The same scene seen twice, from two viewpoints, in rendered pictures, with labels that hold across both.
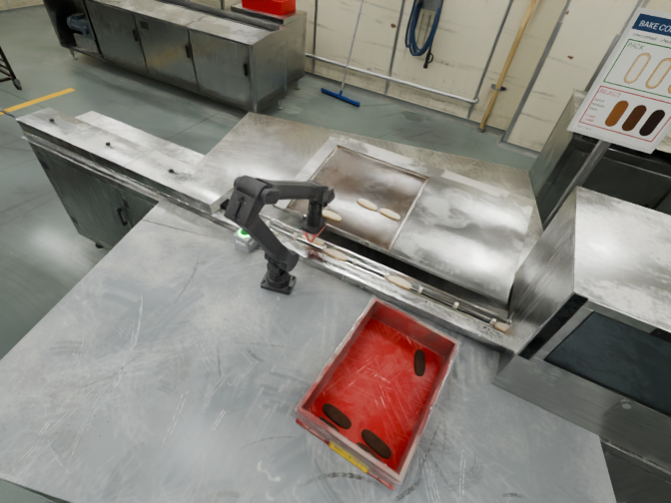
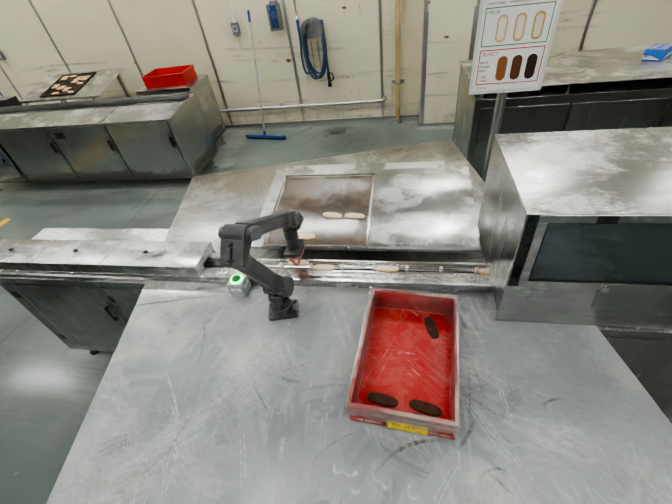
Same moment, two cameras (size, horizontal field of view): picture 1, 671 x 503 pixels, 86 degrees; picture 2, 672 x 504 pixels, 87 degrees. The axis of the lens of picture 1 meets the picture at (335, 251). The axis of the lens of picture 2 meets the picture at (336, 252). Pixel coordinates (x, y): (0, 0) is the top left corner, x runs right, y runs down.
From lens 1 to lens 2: 0.12 m
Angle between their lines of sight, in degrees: 6
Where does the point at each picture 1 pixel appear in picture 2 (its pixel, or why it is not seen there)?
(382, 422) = (422, 388)
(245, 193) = (231, 238)
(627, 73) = (496, 34)
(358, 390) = (391, 371)
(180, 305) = (204, 365)
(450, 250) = (417, 225)
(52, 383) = (115, 481)
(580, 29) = (445, 12)
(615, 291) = (558, 202)
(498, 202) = (439, 172)
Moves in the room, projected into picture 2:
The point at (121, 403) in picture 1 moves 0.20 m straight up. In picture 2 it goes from (188, 471) to (157, 445)
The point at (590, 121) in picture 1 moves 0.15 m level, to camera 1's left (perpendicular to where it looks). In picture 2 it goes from (484, 81) to (455, 87)
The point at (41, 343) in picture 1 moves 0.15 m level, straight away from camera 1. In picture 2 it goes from (88, 451) to (55, 438)
